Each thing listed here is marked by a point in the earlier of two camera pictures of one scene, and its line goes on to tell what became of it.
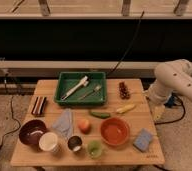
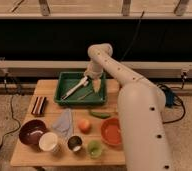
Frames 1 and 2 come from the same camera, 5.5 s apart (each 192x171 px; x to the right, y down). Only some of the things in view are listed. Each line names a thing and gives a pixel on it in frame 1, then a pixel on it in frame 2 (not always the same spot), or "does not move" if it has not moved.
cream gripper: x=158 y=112 → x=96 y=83
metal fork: x=97 y=88 does not move
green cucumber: x=102 y=115 does not move
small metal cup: x=74 y=143 does not move
